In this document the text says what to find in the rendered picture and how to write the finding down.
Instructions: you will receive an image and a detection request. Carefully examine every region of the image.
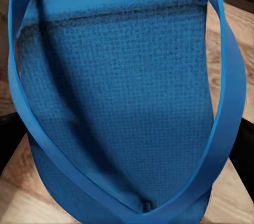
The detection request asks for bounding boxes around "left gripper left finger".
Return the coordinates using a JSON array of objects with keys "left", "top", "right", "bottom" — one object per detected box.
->
[{"left": 0, "top": 112, "right": 26, "bottom": 174}]

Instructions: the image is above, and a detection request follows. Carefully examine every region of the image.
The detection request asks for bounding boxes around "sandal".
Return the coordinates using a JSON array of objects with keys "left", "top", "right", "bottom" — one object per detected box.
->
[{"left": 8, "top": 0, "right": 246, "bottom": 224}]

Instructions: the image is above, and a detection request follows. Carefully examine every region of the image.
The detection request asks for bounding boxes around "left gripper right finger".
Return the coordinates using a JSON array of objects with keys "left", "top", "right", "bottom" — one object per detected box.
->
[{"left": 229, "top": 118, "right": 254, "bottom": 203}]

